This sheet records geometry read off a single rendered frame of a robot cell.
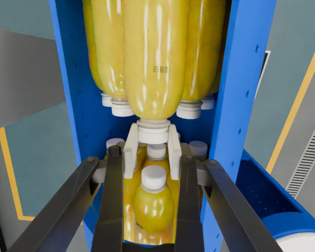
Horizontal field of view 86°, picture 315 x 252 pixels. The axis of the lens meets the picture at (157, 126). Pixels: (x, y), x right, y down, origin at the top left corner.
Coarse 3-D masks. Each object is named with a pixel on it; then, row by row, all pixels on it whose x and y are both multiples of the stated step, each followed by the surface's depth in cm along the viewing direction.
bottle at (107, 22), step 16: (96, 0) 20; (112, 0) 19; (96, 16) 21; (112, 16) 20; (96, 32) 21; (112, 32) 20; (96, 48) 23; (112, 48) 21; (112, 64) 22; (112, 80) 23; (112, 96) 25
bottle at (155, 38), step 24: (144, 0) 15; (168, 0) 15; (144, 24) 15; (168, 24) 15; (144, 48) 16; (168, 48) 16; (144, 72) 16; (168, 72) 16; (144, 96) 17; (168, 96) 17; (144, 120) 19; (168, 120) 21
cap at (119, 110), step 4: (112, 104) 26; (112, 108) 26; (116, 108) 26; (120, 108) 26; (124, 108) 26; (128, 108) 26; (112, 112) 27; (116, 112) 26; (120, 112) 26; (124, 112) 26; (128, 112) 26; (132, 112) 27
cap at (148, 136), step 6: (138, 126) 20; (138, 132) 20; (144, 132) 19; (150, 132) 19; (156, 132) 19; (162, 132) 20; (168, 132) 21; (138, 138) 20; (144, 138) 19; (150, 138) 19; (156, 138) 19; (162, 138) 20
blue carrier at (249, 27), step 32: (64, 0) 24; (256, 0) 14; (64, 32) 24; (256, 32) 15; (64, 64) 24; (224, 64) 15; (256, 64) 17; (96, 96) 34; (224, 96) 15; (96, 128) 35; (128, 128) 43; (192, 128) 41; (224, 128) 17; (224, 160) 19
